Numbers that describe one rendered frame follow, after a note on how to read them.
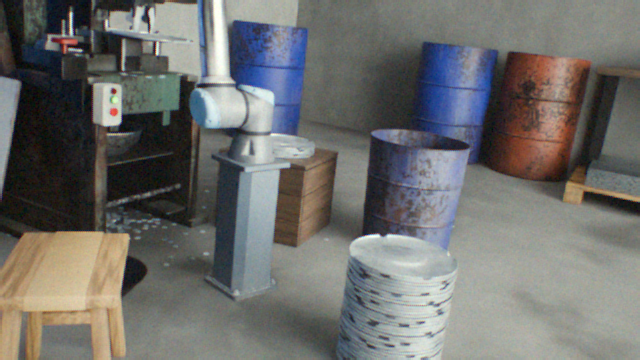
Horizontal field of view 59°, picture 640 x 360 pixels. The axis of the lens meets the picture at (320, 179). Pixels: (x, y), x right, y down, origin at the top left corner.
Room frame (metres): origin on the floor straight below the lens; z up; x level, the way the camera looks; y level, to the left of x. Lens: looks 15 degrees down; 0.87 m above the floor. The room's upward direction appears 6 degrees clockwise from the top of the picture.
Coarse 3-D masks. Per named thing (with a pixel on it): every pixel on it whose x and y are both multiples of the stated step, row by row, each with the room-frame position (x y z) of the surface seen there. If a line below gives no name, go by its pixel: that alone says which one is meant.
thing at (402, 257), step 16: (368, 240) 1.50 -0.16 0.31; (384, 240) 1.52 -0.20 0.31; (400, 240) 1.53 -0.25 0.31; (416, 240) 1.55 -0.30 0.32; (352, 256) 1.38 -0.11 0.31; (368, 256) 1.38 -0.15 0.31; (384, 256) 1.39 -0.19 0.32; (400, 256) 1.40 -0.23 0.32; (416, 256) 1.41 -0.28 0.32; (432, 256) 1.44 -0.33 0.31; (384, 272) 1.28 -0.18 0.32; (400, 272) 1.30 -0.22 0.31; (416, 272) 1.31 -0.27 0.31; (432, 272) 1.33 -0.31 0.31; (448, 272) 1.34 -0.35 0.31
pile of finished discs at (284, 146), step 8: (272, 136) 2.51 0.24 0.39; (280, 136) 2.54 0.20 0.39; (288, 136) 2.55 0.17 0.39; (280, 144) 2.35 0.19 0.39; (288, 144) 2.36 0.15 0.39; (296, 144) 2.39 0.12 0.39; (304, 144) 2.41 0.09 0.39; (312, 144) 2.43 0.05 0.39; (280, 152) 2.27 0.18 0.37; (288, 152) 2.29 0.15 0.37; (296, 152) 2.31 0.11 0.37; (304, 152) 2.31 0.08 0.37; (312, 152) 2.38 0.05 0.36
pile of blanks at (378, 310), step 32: (352, 288) 1.35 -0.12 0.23; (384, 288) 1.28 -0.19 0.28; (416, 288) 1.27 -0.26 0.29; (448, 288) 1.33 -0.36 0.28; (352, 320) 1.35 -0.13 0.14; (384, 320) 1.28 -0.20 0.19; (416, 320) 1.27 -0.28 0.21; (448, 320) 1.38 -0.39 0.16; (352, 352) 1.32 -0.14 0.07; (384, 352) 1.27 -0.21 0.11; (416, 352) 1.29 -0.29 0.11
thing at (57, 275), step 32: (32, 256) 1.13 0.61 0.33; (64, 256) 1.14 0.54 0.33; (96, 256) 1.16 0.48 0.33; (0, 288) 0.97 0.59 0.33; (32, 288) 0.98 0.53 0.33; (64, 288) 1.00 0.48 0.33; (96, 288) 1.02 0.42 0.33; (32, 320) 1.22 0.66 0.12; (64, 320) 1.24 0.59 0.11; (96, 320) 1.01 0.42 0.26; (0, 352) 0.96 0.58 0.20; (32, 352) 1.22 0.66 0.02; (96, 352) 1.01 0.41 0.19
